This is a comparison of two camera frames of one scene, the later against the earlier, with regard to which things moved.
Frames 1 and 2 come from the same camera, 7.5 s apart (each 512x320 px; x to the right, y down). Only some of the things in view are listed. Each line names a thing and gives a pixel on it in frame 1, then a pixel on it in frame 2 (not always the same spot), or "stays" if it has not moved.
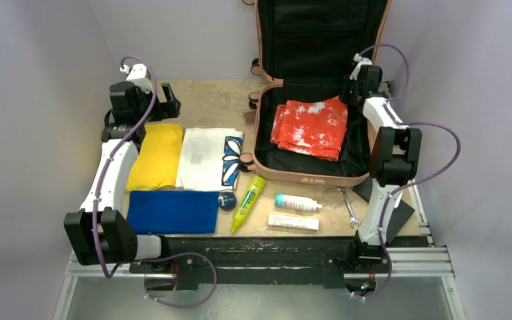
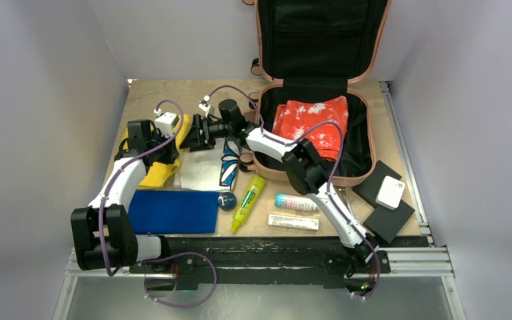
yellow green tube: (256, 186) stays
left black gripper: (165, 110) to (172, 154)
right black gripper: (351, 82) to (195, 138)
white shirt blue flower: (209, 159) stays
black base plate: (199, 263) stays
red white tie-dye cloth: (314, 128) stays
